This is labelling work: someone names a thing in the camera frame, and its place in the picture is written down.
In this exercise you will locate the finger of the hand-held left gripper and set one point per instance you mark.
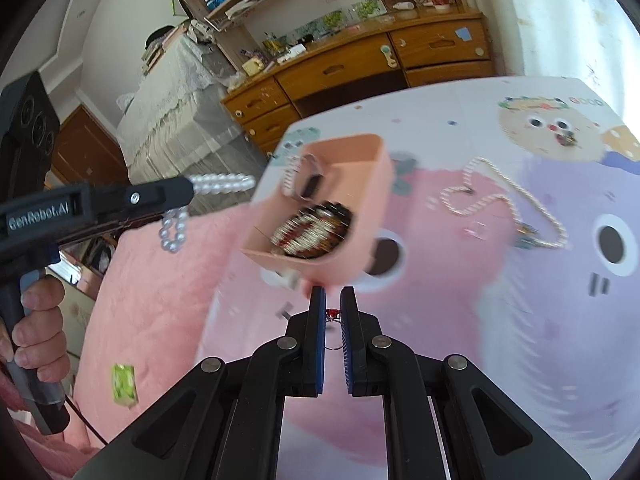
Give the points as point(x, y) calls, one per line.
point(190, 240)
point(150, 192)

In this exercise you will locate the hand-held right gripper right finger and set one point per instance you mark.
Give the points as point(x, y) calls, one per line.
point(350, 340)

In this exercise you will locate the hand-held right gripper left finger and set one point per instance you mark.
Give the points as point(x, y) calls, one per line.
point(316, 340)

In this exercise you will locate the pink plastic box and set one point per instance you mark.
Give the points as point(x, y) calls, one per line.
point(360, 240)

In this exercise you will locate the person's left hand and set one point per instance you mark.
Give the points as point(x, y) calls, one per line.
point(42, 330)

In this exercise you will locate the bed with white lace cover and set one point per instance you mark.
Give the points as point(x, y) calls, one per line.
point(180, 125)

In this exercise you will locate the pink fluffy blanket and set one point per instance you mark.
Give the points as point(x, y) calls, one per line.
point(165, 310)

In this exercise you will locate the stack of books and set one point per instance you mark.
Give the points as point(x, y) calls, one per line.
point(160, 55)

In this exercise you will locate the cartoon printed tablecloth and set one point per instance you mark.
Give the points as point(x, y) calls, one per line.
point(500, 310)

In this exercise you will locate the green packet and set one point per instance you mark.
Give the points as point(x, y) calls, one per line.
point(124, 385)

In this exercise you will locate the cream mug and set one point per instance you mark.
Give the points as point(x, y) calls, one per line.
point(252, 66)

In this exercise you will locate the pen holder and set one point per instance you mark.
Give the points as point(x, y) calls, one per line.
point(272, 45)

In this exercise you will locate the wooden bookshelf with books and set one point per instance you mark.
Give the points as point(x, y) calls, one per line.
point(250, 5)

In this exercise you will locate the wooden desk with drawers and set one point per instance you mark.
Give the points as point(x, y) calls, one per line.
point(350, 67)

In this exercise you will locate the small dark earring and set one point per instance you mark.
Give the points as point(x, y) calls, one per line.
point(565, 138)

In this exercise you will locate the small white bottle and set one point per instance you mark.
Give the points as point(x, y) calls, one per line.
point(402, 6)

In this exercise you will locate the white leaf print curtain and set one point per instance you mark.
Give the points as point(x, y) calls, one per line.
point(565, 20)

